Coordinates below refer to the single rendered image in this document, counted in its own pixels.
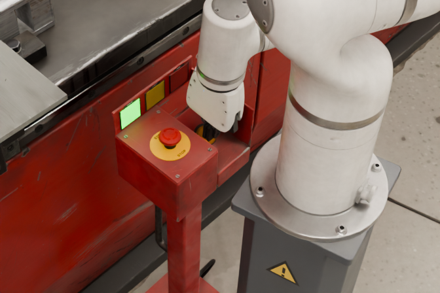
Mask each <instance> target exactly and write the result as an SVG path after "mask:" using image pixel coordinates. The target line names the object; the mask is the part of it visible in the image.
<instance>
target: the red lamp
mask: <svg viewBox="0 0 440 293"><path fill-rule="evenodd" d="M187 80H188V63H186V64H185V65H184V66H183V67H181V68H180V69H178V70H177V71H176V72H174V73H173V74H172V75H170V86H171V92H172V91H174V90H175V89H176V88H178V87H179V86H180V85H182V84H183V83H184V82H186V81H187Z"/></svg>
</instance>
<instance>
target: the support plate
mask: <svg viewBox="0 0 440 293"><path fill-rule="evenodd" d="M67 99H68V98H67V94H66V93H65V92H63V91H62V90H61V89H59V87H57V86H56V85H55V84H54V83H52V82H51V81H50V80H49V79H47V78H46V77H45V76H44V75H43V74H41V73H40V72H39V71H38V70H36V68H34V67H33V66H32V65H30V64H29V63H28V62H27V61H26V60H25V59H23V58H22V57H21V56H19V55H18V54H17V53H16V52H15V51H14V50H12V49H11V48H10V47H8V46H7V45H6V44H5V43H4V42H3V41H1V40H0V143H2V142H3V141H4V140H6V139H8V138H9V137H10V136H12V135H14V134H15V133H16V132H18V131H20V130H21V129H23V128H24V127H26V126H27V125H29V124H30V123H32V122H33V121H35V120H36V119H38V118H39V117H41V116H42V115H44V114H46V113H47V112H48V111H50V110H52V109H53V108H54V107H56V106H58V105H59V104H60V103H62V102H64V101H65V100H67Z"/></svg>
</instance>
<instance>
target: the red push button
mask: <svg viewBox="0 0 440 293"><path fill-rule="evenodd" d="M158 138H159V141H160V142H161V143H162V144H163V145H164V147H165V148H167V149H173V148H175V147H176V144H178V143H179V142H180V140H181V134H180V132H179V130H178V129H175V128H164V129H163V130H162V131H161V132H160V133H159V136H158Z"/></svg>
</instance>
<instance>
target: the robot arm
mask: <svg viewBox="0 0 440 293"><path fill-rule="evenodd" d="M439 11H440V0H206V1H205V3H204V6H203V12H202V23H201V29H200V40H199V46H198V53H197V55H196V59H197V63H196V67H195V69H194V71H193V73H192V76H191V79H190V82H189V86H188V90H187V98H186V100H187V105H188V106H189V107H190V108H191V109H192V110H193V111H194V112H196V113H197V114H198V115H200V116H201V120H202V122H203V123H204V126H203V134H202V137H203V138H205V139H206V140H207V141H208V142H209V141H211V140H212V139H213V138H214V139H216V138H217V137H218V136H219V135H220V133H221V131H222V132H227V131H229V132H231V133H235V132H236V131H237V130H238V120H241V119H242V115H243V111H244V83H243V81H244V78H245V74H246V67H247V64H248V60H249V59H250V58H251V57H252V56H254V55H255V54H257V53H259V52H263V51H265V50H270V49H272V48H277V49H278V50H279V51H280V52H281V53H282V54H283V55H284V56H285V57H287V58H288V59H289V60H291V70H290V76H289V86H288V90H287V99H286V104H285V112H284V121H283V126H282V134H280V135H278V136H276V137H274V138H273V139H271V140H270V141H269V142H267V143H266V144H265V145H264V146H263V147H262V148H261V149H260V151H258V153H257V155H256V157H255V158H254V160H253V163H252V166H251V171H250V179H249V185H250V190H251V195H252V197H253V200H254V202H255V204H256V206H257V208H258V209H259V211H260V212H261V213H262V214H263V216H264V217H265V218H266V219H267V220H268V221H269V222H270V223H272V224H273V225H274V226H275V227H277V228H278V229H280V230H281V231H283V232H285V233H287V234H289V235H292V236H294V237H297V238H299V239H304V240H307V241H313V242H322V243H328V242H338V241H344V240H347V239H351V238H353V237H355V236H357V235H360V234H361V233H363V232H365V231H366V230H368V229H369V228H370V227H371V226H372V225H373V224H374V223H375V222H376V221H377V220H378V219H379V217H380V216H381V214H382V212H383V210H384V207H385V205H386V202H387V198H388V180H387V177H386V173H385V170H384V168H383V166H382V164H381V163H380V161H379V160H378V158H377V157H376V156H375V155H374V154H373V151H374V148H375V144H376V140H377V137H378V133H379V130H380V126H381V123H382V119H383V116H384V111H385V109H386V105H387V102H388V98H389V94H390V90H391V87H392V80H393V63H392V58H391V55H390V53H389V51H388V49H387V48H386V46H385V45H384V44H383V43H382V42H381V41H380V40H379V39H377V38H376V37H374V36H372V35H370V33H374V32H376V31H380V30H383V29H388V28H391V27H395V26H399V25H402V24H406V23H409V22H413V21H415V20H419V19H422V18H425V17H428V16H431V15H432V14H435V13H437V12H439Z"/></svg>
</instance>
